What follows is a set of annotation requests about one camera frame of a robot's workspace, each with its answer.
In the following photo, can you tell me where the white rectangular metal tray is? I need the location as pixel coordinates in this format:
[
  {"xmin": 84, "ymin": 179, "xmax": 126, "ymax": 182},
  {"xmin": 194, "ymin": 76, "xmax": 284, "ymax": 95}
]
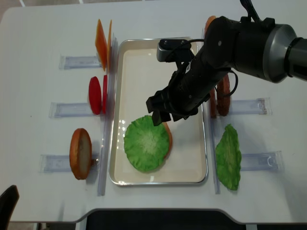
[{"xmin": 109, "ymin": 36, "xmax": 208, "ymax": 187}]

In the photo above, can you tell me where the outer brown meat patty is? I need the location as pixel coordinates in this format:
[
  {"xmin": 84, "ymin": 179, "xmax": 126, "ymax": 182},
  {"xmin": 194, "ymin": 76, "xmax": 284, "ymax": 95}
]
[{"xmin": 216, "ymin": 75, "xmax": 231, "ymax": 116}]

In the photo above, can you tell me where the inner bun top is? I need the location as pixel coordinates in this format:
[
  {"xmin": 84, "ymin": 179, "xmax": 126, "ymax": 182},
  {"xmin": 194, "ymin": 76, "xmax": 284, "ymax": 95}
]
[{"xmin": 205, "ymin": 15, "xmax": 216, "ymax": 30}]

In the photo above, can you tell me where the bread slice on tray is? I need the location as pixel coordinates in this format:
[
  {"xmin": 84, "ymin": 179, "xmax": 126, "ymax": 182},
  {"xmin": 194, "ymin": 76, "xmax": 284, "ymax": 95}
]
[{"xmin": 163, "ymin": 122, "xmax": 173, "ymax": 160}]

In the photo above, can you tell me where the orange cheese slice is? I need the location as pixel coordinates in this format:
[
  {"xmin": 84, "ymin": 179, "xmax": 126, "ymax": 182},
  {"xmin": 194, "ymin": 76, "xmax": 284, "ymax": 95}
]
[
  {"xmin": 107, "ymin": 20, "xmax": 112, "ymax": 72},
  {"xmin": 95, "ymin": 19, "xmax": 107, "ymax": 71}
]

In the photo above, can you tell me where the green lettuce leaf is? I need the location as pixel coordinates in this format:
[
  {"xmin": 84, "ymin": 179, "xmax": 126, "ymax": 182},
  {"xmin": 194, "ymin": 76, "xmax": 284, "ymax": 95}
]
[
  {"xmin": 215, "ymin": 124, "xmax": 242, "ymax": 191},
  {"xmin": 124, "ymin": 115, "xmax": 169, "ymax": 173}
]

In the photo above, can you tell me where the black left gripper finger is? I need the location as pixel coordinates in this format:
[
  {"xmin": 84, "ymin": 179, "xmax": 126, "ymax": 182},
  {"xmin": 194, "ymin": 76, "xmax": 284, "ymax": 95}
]
[{"xmin": 146, "ymin": 90, "xmax": 167, "ymax": 113}]

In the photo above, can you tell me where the brown meat patty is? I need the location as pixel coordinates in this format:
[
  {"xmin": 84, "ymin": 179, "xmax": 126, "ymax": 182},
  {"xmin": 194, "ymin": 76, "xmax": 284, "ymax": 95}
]
[
  {"xmin": 216, "ymin": 75, "xmax": 231, "ymax": 116},
  {"xmin": 210, "ymin": 89, "xmax": 216, "ymax": 118}
]

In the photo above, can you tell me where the black chair back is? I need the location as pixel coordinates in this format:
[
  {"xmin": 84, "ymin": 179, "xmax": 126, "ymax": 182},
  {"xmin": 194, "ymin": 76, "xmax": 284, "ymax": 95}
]
[{"xmin": 0, "ymin": 185, "xmax": 20, "ymax": 230}]

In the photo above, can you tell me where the right clear acrylic rack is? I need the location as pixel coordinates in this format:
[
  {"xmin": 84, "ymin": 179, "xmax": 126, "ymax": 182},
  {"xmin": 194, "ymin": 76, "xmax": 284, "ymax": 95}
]
[{"xmin": 203, "ymin": 98, "xmax": 284, "ymax": 195}]

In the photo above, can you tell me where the green lettuce leaf in rack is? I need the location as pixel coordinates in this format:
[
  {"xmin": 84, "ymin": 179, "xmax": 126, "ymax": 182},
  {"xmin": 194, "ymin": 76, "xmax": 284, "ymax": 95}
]
[{"xmin": 215, "ymin": 124, "xmax": 242, "ymax": 191}]

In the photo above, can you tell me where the left clear acrylic rack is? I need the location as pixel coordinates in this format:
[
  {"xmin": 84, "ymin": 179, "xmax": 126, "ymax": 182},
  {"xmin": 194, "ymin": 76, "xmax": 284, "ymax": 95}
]
[{"xmin": 40, "ymin": 36, "xmax": 119, "ymax": 196}]

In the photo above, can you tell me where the left standing bread slice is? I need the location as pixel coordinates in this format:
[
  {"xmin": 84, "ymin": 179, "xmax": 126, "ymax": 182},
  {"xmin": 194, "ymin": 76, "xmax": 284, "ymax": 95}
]
[{"xmin": 69, "ymin": 128, "xmax": 92, "ymax": 180}]

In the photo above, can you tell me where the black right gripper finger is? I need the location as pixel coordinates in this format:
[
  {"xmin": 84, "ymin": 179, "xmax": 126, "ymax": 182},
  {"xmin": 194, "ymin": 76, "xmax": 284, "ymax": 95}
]
[{"xmin": 152, "ymin": 111, "xmax": 171, "ymax": 126}]

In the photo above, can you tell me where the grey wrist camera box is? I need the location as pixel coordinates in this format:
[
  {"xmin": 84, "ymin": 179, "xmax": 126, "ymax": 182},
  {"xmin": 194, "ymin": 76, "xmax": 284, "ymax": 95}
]
[{"xmin": 156, "ymin": 39, "xmax": 194, "ymax": 62}]

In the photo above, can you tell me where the inner orange cheese slice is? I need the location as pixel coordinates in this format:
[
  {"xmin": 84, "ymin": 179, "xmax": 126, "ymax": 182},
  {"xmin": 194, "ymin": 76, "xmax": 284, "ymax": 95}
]
[{"xmin": 107, "ymin": 20, "xmax": 112, "ymax": 72}]

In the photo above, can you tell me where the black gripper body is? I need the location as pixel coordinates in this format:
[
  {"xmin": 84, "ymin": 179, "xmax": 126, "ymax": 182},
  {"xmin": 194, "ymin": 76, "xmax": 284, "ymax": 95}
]
[{"xmin": 153, "ymin": 56, "xmax": 218, "ymax": 120}]

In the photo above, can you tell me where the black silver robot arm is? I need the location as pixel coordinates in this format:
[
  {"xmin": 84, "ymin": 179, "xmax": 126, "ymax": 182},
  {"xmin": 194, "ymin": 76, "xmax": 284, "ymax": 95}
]
[{"xmin": 146, "ymin": 16, "xmax": 307, "ymax": 126}]

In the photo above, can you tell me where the clear acrylic rack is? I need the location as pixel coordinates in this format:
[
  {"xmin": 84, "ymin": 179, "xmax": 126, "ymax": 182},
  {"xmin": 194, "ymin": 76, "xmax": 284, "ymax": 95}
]
[
  {"xmin": 203, "ymin": 98, "xmax": 284, "ymax": 195},
  {"xmin": 40, "ymin": 36, "xmax": 119, "ymax": 196}
]

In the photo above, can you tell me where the inner red tomato slice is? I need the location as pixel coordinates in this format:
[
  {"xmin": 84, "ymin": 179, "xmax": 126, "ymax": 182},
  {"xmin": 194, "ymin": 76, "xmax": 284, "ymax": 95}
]
[{"xmin": 102, "ymin": 75, "xmax": 107, "ymax": 114}]

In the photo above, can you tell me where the inner brown meat patty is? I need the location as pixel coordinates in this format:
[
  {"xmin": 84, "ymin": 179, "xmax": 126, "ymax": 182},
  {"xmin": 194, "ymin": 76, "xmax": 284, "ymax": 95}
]
[{"xmin": 210, "ymin": 89, "xmax": 216, "ymax": 118}]

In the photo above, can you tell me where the outer orange cheese slice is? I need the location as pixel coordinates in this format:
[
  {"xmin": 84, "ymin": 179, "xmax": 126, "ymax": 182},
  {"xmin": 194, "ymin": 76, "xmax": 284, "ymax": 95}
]
[{"xmin": 95, "ymin": 19, "xmax": 107, "ymax": 71}]

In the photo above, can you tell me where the outer red tomato slice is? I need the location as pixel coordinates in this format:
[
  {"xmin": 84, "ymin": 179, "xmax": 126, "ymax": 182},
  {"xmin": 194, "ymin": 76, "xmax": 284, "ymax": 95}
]
[{"xmin": 88, "ymin": 76, "xmax": 102, "ymax": 115}]

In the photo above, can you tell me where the red tomato slice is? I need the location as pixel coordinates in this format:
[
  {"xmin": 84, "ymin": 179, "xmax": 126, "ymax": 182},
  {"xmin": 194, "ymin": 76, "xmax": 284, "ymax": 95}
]
[
  {"xmin": 88, "ymin": 76, "xmax": 102, "ymax": 115},
  {"xmin": 102, "ymin": 75, "xmax": 107, "ymax": 114}
]

